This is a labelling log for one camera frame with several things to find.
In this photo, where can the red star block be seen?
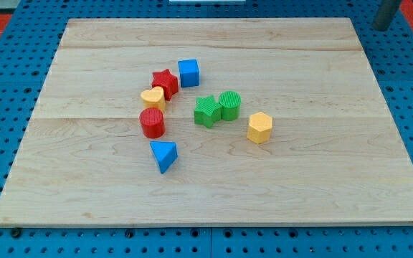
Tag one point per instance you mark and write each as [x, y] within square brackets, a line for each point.
[167, 81]

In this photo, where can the yellow heart block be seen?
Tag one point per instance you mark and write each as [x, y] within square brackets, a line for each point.
[154, 98]

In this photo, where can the blue cube block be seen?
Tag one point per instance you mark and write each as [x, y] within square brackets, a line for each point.
[189, 73]

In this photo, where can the blue triangle block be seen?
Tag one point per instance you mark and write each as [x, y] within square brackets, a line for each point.
[165, 154]

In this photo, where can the yellow hexagon block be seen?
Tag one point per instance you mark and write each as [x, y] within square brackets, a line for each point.
[259, 127]

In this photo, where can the red cylinder block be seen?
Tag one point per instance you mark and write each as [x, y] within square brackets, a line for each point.
[152, 122]

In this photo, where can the green star block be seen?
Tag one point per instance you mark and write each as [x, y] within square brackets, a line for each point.
[207, 111]

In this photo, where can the wooden board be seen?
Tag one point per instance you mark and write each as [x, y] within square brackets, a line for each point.
[334, 157]

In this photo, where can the grey cylindrical post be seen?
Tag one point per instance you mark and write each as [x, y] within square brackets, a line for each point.
[385, 14]

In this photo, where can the green cylinder block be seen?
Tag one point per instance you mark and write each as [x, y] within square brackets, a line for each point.
[230, 102]

